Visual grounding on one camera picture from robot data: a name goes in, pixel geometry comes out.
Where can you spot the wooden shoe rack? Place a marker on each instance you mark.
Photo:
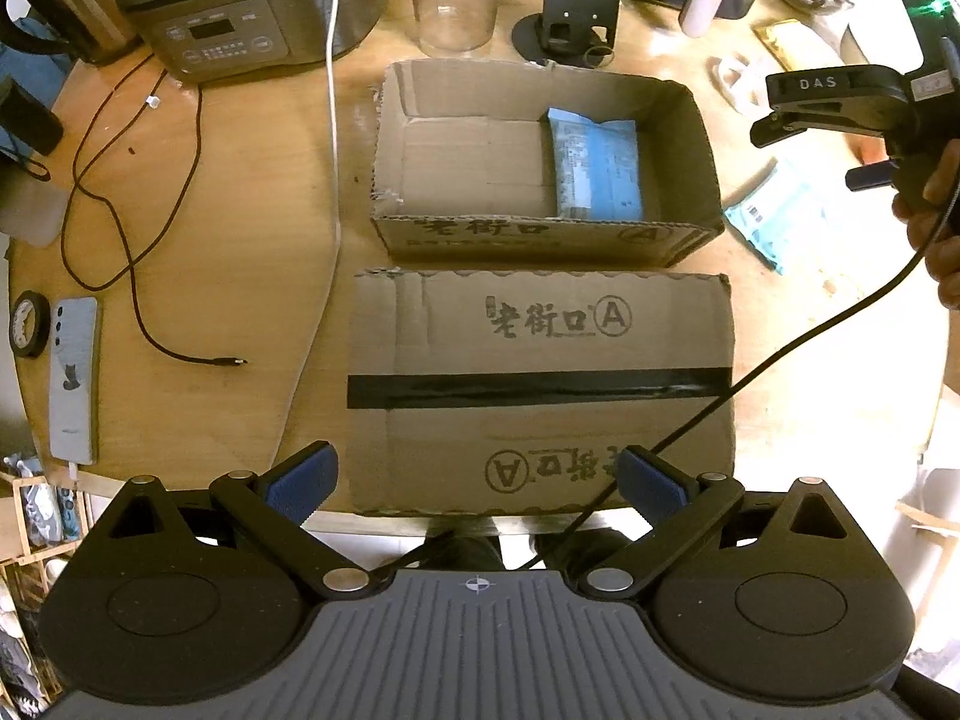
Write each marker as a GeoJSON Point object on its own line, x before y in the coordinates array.
{"type": "Point", "coordinates": [19, 517]}

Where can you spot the yellow snack packet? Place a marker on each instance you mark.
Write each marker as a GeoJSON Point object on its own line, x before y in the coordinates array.
{"type": "Point", "coordinates": [795, 41]}

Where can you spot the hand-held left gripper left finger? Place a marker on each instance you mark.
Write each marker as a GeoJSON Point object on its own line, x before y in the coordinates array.
{"type": "Point", "coordinates": [300, 484]}

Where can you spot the person's leg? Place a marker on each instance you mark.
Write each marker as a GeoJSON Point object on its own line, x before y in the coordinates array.
{"type": "Point", "coordinates": [585, 547]}
{"type": "Point", "coordinates": [465, 544]}

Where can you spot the person's left leg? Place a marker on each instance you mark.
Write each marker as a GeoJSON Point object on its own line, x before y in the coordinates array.
{"type": "Point", "coordinates": [465, 544]}

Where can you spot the person's right hand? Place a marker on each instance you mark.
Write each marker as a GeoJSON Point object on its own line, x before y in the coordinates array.
{"type": "Point", "coordinates": [937, 191]}

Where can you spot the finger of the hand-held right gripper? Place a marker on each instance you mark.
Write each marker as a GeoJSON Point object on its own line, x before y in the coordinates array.
{"type": "Point", "coordinates": [784, 131]}

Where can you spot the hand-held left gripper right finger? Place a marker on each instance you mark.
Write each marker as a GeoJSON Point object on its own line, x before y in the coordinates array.
{"type": "Point", "coordinates": [654, 484]}

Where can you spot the light blue smartphone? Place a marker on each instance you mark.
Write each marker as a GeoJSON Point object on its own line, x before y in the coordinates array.
{"type": "Point", "coordinates": [75, 405]}

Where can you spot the person's right leg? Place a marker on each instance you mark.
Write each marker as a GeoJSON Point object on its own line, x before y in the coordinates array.
{"type": "Point", "coordinates": [585, 547]}

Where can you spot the taped cardboard box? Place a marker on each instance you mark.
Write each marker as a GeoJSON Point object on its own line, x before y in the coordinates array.
{"type": "Point", "coordinates": [540, 420]}

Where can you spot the narrow blue packet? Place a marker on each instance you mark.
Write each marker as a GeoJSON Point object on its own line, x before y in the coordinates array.
{"type": "Point", "coordinates": [596, 165]}

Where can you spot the wooden desktop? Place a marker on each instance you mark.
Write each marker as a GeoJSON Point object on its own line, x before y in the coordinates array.
{"type": "Point", "coordinates": [225, 240]}

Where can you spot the blue bag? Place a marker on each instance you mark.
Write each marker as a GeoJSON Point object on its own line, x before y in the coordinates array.
{"type": "Point", "coordinates": [26, 60]}

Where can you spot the white plastic clip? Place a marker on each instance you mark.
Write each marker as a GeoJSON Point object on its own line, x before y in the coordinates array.
{"type": "Point", "coordinates": [739, 79]}

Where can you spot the translucent container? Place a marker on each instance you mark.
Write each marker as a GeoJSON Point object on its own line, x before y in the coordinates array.
{"type": "Point", "coordinates": [30, 202]}

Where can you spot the black tape roll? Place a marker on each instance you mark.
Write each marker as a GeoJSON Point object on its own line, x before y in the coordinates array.
{"type": "Point", "coordinates": [13, 322]}

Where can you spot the white container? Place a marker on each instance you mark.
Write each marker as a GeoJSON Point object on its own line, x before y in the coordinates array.
{"type": "Point", "coordinates": [870, 45]}

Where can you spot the wide blue packet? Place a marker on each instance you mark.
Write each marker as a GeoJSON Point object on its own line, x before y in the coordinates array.
{"type": "Point", "coordinates": [787, 214]}

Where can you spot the steel electric kettle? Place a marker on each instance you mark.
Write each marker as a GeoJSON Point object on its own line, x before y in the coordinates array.
{"type": "Point", "coordinates": [82, 7]}

